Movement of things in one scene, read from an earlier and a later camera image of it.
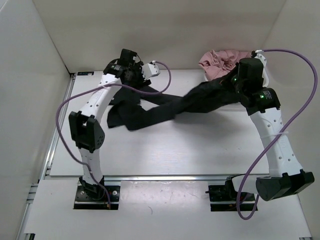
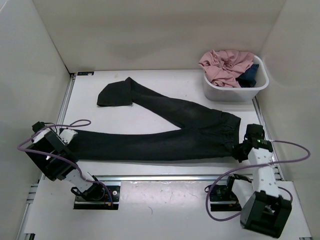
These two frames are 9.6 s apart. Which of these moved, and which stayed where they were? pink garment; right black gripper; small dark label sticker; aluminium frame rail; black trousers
Moved: right black gripper; black trousers
Stayed: aluminium frame rail; pink garment; small dark label sticker
